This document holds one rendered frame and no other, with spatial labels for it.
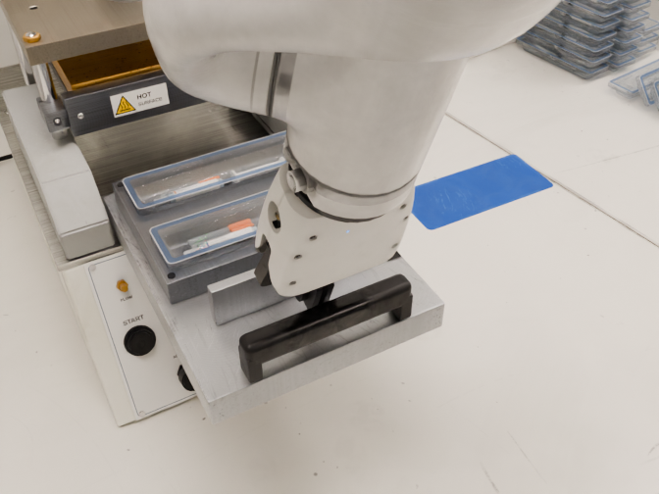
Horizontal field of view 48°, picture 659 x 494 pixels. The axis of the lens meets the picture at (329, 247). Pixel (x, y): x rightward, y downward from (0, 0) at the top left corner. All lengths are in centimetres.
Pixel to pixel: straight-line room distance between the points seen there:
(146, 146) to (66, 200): 19
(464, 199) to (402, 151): 74
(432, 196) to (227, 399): 62
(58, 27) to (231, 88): 45
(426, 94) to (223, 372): 32
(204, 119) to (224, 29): 70
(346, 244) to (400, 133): 13
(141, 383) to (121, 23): 38
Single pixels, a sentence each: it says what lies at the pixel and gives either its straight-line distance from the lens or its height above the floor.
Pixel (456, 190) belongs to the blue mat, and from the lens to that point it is 115.
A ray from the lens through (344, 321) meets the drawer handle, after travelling 59.
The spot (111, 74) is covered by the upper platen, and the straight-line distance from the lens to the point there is 82.
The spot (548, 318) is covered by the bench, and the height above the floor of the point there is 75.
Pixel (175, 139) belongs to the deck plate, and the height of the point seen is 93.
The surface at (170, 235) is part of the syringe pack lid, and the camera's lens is 68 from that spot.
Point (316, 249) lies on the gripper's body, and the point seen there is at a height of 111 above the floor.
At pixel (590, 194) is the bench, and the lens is 119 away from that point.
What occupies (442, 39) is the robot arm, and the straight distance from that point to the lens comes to 23.
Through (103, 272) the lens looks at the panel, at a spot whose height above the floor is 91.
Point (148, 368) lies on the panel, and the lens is 84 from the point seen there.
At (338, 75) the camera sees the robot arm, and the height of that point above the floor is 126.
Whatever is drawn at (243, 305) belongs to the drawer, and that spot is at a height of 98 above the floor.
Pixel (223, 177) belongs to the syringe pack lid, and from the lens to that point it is 74.
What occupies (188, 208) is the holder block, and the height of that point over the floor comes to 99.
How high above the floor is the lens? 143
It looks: 41 degrees down
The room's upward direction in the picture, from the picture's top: straight up
